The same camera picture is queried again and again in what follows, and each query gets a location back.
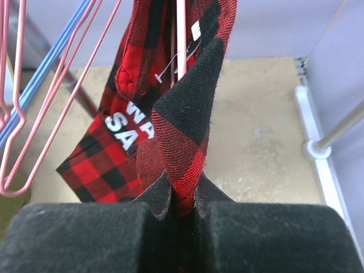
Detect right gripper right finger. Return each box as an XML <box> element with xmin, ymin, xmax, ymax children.
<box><xmin>194</xmin><ymin>173</ymin><xmax>234</xmax><ymax>219</ymax></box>

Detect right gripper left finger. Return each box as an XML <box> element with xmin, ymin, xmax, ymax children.
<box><xmin>132</xmin><ymin>171</ymin><xmax>172</xmax><ymax>221</ymax></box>

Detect red black plaid shirt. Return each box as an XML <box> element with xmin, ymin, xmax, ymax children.
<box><xmin>56</xmin><ymin>0</ymin><xmax>238</xmax><ymax>273</ymax></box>

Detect single pink hanger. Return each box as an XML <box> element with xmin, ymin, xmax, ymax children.
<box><xmin>171</xmin><ymin>0</ymin><xmax>187</xmax><ymax>87</ymax></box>

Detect white clothes rack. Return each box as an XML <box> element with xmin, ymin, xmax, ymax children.
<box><xmin>8</xmin><ymin>0</ymin><xmax>364</xmax><ymax>245</ymax></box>

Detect pink hangers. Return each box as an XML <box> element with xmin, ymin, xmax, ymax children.
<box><xmin>1</xmin><ymin>1</ymin><xmax>121</xmax><ymax>198</ymax></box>

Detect blue hangers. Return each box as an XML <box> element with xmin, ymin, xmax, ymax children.
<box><xmin>0</xmin><ymin>0</ymin><xmax>92</xmax><ymax>148</ymax></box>

